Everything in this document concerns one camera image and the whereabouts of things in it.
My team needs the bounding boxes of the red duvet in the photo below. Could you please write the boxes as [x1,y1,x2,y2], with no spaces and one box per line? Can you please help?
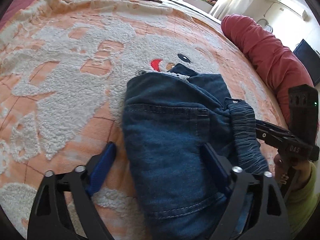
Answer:
[221,14,314,128]

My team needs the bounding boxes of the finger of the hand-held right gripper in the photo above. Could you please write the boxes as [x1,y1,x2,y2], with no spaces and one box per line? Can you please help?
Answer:
[253,119,296,147]

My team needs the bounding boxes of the blue denim pants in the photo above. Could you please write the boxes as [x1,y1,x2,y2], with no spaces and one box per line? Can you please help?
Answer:
[121,64,270,240]

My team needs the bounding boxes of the white air conditioner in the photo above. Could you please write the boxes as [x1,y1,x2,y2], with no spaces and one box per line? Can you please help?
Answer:
[277,0,308,20]

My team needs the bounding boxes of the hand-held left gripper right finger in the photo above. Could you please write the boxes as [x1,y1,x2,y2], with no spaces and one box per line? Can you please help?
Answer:
[201,142,292,240]

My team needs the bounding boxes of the black television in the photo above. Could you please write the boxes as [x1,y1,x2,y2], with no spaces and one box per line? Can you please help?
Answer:
[293,39,320,85]

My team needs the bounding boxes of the orange printed blanket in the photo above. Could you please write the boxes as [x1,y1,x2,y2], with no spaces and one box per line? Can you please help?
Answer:
[0,0,292,240]

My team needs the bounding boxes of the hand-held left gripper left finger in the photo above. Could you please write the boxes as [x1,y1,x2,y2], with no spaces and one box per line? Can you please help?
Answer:
[27,142,117,240]

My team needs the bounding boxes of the person's right forearm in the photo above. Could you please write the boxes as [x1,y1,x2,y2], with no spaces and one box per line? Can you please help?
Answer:
[285,161,320,235]

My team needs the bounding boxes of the person's right hand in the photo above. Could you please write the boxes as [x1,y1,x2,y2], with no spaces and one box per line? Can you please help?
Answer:
[273,154,312,188]

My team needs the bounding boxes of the red bed sheet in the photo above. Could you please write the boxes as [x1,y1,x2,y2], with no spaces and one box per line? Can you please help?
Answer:
[0,0,72,30]

